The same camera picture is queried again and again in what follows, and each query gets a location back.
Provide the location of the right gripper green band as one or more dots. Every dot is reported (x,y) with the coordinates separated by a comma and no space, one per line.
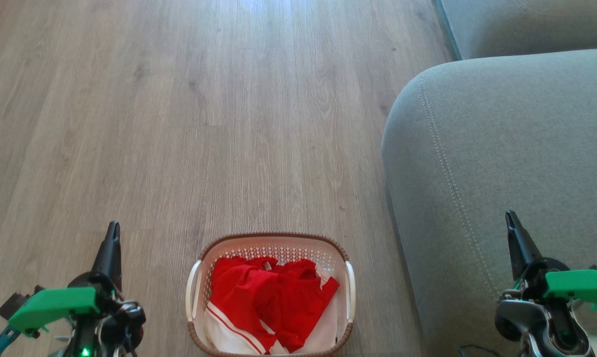
(578,286)

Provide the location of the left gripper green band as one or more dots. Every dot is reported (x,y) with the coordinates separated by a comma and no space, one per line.
(55,305)

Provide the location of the red and white garment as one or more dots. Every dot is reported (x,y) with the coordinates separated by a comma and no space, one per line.
(273,302)

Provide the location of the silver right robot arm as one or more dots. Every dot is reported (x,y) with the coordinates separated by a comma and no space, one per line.
(541,322)

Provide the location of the white perforated laundry basket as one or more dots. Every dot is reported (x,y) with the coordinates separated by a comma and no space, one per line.
(278,245)

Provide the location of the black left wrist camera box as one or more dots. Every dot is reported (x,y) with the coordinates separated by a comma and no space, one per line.
(12,305)

